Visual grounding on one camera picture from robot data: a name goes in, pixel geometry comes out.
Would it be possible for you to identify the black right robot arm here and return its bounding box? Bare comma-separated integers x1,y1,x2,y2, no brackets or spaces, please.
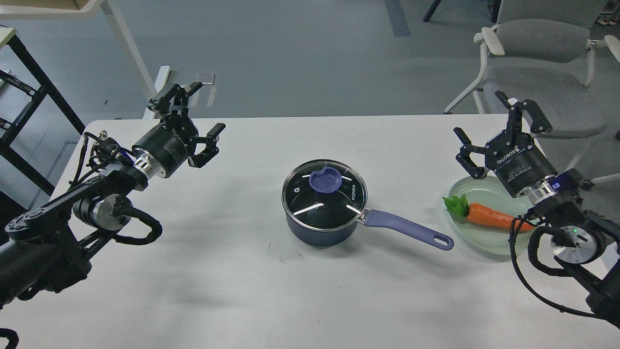
454,91,620,327

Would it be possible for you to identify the blue saucepan with handle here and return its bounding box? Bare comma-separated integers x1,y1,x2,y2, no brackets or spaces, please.
281,159,454,251

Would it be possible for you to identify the orange toy carrot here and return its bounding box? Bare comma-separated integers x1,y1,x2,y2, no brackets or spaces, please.
442,194,519,232

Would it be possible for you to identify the black metal shelf frame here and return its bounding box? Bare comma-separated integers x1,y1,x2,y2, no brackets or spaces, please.
0,26,86,196

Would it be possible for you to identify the glass lid with blue knob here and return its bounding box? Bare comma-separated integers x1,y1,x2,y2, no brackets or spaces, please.
281,159,368,231

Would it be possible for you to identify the translucent green plate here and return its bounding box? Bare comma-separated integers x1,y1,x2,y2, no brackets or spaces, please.
442,176,532,256

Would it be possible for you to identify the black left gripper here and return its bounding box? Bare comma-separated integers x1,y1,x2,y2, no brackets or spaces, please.
131,82,226,178

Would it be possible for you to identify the grey office chair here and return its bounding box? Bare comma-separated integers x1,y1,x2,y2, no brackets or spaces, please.
444,0,619,168

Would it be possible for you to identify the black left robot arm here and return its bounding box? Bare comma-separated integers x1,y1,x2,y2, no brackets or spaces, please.
0,82,225,305

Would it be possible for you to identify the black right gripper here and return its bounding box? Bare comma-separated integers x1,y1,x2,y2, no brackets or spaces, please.
453,91,558,197

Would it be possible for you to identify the white table leg frame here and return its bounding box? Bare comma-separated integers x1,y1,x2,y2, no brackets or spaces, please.
1,0,170,121

